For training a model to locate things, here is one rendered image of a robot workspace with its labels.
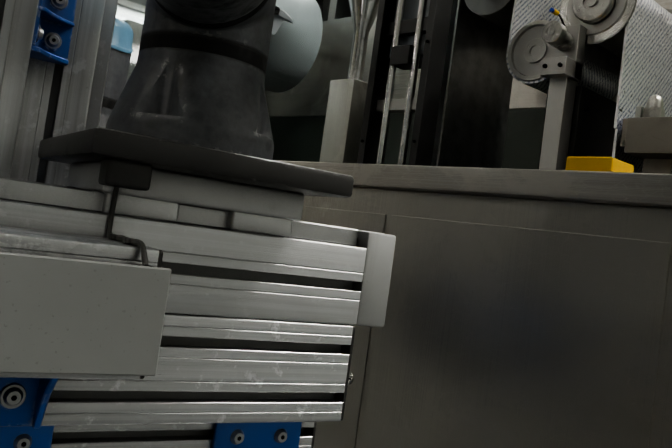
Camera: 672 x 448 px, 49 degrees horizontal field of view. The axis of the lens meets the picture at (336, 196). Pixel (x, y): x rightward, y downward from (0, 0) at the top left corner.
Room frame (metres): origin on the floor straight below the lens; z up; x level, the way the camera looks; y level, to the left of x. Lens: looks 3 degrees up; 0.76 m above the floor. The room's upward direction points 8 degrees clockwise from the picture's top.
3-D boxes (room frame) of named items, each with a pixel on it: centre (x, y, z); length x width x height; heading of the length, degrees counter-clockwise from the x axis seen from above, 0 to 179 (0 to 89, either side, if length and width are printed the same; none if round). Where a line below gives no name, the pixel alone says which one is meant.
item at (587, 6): (1.32, -0.42, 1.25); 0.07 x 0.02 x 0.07; 44
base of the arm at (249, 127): (0.67, 0.14, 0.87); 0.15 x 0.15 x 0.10
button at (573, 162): (1.05, -0.37, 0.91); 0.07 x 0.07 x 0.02; 44
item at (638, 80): (1.36, -0.55, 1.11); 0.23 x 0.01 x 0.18; 134
